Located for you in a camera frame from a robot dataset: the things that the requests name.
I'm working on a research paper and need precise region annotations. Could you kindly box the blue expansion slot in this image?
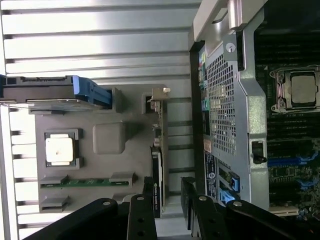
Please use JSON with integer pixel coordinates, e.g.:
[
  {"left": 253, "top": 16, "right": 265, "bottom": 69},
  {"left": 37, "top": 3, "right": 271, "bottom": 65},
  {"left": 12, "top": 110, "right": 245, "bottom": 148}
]
[{"left": 267, "top": 156, "right": 308, "bottom": 167}]

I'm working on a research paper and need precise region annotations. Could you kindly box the CPU socket with silver CPU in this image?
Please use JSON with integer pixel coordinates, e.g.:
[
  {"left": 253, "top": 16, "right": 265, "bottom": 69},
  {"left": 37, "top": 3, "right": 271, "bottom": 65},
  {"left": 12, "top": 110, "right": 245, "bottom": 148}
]
[{"left": 269, "top": 66, "right": 320, "bottom": 113}]

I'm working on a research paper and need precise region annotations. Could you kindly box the green RAM stick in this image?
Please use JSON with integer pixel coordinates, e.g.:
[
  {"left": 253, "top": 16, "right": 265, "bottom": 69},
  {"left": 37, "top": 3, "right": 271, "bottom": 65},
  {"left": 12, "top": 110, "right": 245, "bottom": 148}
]
[{"left": 41, "top": 177, "right": 131, "bottom": 188}]

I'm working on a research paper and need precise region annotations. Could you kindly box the blue slot retainer clip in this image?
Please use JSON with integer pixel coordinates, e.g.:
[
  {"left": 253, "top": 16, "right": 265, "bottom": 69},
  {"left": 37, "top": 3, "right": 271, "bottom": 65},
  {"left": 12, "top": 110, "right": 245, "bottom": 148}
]
[
  {"left": 218, "top": 189, "right": 236, "bottom": 204},
  {"left": 230, "top": 172, "right": 241, "bottom": 194}
]

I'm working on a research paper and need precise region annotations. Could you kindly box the green motherboard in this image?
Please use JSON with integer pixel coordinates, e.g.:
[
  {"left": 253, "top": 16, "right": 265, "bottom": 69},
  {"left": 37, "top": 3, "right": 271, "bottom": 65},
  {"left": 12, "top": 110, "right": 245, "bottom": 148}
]
[{"left": 253, "top": 32, "right": 320, "bottom": 221}]

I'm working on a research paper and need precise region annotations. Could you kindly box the open black PC case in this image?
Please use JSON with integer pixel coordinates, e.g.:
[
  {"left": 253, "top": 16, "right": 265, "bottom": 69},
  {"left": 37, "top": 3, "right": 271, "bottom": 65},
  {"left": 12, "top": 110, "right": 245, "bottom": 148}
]
[{"left": 188, "top": 0, "right": 320, "bottom": 233}]

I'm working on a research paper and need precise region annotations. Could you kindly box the hard disk in blue caddy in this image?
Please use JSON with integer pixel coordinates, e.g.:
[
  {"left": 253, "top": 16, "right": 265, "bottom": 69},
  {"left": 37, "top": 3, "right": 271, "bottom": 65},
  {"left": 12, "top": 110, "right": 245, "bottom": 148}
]
[{"left": 0, "top": 74, "right": 112, "bottom": 111}]

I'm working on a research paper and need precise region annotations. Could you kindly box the white expansion slot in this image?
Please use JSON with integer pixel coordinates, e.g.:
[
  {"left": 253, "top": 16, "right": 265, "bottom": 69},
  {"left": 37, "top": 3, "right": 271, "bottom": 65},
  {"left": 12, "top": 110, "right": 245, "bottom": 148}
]
[{"left": 269, "top": 208, "right": 300, "bottom": 217}]

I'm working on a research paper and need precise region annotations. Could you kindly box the grey plastic parts rack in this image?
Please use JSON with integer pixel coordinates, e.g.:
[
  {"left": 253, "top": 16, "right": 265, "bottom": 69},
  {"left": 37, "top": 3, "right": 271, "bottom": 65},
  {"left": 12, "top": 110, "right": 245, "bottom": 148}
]
[{"left": 27, "top": 84, "right": 173, "bottom": 215}]

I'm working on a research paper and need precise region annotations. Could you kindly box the silver spare CPU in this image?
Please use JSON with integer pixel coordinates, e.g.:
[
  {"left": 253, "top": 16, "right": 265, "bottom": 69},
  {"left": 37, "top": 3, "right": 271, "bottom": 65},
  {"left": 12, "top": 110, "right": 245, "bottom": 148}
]
[{"left": 45, "top": 134, "right": 76, "bottom": 166}]

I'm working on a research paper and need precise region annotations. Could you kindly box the black chassis intrusion switch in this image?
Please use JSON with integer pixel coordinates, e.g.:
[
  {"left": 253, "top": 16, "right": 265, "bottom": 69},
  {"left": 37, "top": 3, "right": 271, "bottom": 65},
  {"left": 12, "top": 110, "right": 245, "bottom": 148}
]
[{"left": 251, "top": 141, "right": 268, "bottom": 165}]

